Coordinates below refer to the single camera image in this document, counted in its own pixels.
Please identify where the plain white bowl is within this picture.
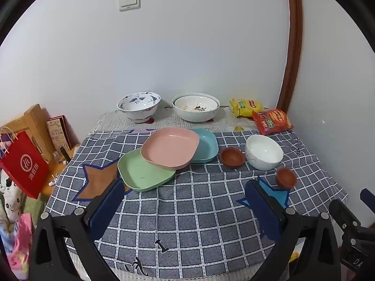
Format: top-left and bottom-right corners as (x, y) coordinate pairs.
(245, 135), (284, 171)

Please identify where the yellow chips bag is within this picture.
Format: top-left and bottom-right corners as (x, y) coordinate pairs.
(229, 99), (264, 118)

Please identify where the white light switch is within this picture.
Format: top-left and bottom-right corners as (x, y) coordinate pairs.
(119, 0), (141, 12)

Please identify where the grey checked tablecloth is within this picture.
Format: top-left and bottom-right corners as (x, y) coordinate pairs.
(42, 129), (349, 281)

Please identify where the small brown clay bowl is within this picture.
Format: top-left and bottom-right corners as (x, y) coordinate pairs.
(220, 147), (246, 169)
(276, 168), (297, 188)

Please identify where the white bowl with blue pattern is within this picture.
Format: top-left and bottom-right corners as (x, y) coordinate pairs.
(117, 92), (161, 123)

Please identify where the red paper bag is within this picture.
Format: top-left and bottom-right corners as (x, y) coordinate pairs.
(0, 127), (50, 200)

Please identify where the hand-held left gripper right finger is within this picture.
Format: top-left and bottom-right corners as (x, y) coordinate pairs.
(245, 177), (342, 281)

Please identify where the pink cloth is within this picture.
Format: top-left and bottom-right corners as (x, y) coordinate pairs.
(6, 213), (33, 270)

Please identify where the white black-spotted cloth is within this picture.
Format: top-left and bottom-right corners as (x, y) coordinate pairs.
(0, 178), (27, 220)

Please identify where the red chips bag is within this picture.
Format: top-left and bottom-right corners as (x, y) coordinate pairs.
(252, 109), (294, 136)

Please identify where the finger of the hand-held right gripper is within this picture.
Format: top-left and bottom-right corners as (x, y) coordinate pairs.
(360, 188), (375, 207)
(328, 199), (363, 235)

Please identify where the brown wooden door frame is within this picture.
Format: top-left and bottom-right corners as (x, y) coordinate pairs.
(277, 0), (304, 112)

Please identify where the pink square plate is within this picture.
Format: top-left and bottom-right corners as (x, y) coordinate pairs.
(141, 128), (200, 170)

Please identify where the patterned book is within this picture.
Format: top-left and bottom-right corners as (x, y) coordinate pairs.
(46, 115), (72, 153)

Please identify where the green square plate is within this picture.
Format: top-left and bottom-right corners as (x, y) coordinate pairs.
(118, 148), (177, 193)

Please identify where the wooden chair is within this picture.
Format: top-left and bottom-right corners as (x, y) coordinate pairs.
(0, 104), (78, 195)

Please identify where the teal square plate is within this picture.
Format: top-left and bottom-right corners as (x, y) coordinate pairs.
(189, 129), (219, 164)

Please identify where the white printed table cover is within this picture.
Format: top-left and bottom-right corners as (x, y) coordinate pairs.
(91, 107), (290, 133)

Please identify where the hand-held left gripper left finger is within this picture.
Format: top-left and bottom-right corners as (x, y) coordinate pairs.
(29, 178), (126, 281)

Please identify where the white bowl with orange print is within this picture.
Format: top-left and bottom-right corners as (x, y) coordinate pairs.
(175, 95), (219, 113)

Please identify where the large white swirl-print bowl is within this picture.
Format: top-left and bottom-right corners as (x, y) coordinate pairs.
(171, 93), (220, 122)

